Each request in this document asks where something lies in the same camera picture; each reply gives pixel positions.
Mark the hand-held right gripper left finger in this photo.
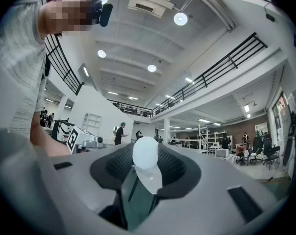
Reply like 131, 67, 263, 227
49, 142, 135, 235

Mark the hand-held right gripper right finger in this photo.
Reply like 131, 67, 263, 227
137, 142, 279, 235

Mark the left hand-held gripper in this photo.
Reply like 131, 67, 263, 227
66, 125, 97, 155

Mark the person's left forearm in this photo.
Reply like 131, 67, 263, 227
29, 110, 72, 158

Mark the white mobile robot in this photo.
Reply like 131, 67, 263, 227
51, 119, 75, 145

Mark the white shelf cabinet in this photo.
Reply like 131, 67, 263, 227
83, 113, 102, 132

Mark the red chair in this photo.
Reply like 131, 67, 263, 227
235, 144, 249, 166

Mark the white metal shelf unit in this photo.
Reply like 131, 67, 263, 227
198, 123, 227, 155

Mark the black balcony railing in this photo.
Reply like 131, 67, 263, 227
44, 33, 85, 96
107, 98, 154, 118
151, 32, 268, 118

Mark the black office chair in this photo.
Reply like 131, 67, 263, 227
262, 134, 281, 170
250, 136, 264, 165

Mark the group of ceiling strip lights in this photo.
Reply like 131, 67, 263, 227
44, 66, 251, 129

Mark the person's head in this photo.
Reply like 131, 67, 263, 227
39, 0, 102, 40

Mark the white ceiling air conditioner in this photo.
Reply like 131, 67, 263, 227
127, 0, 174, 18

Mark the grey square container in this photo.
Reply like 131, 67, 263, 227
93, 136, 107, 148

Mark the black head-mounted camera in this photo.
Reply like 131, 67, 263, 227
94, 0, 114, 28

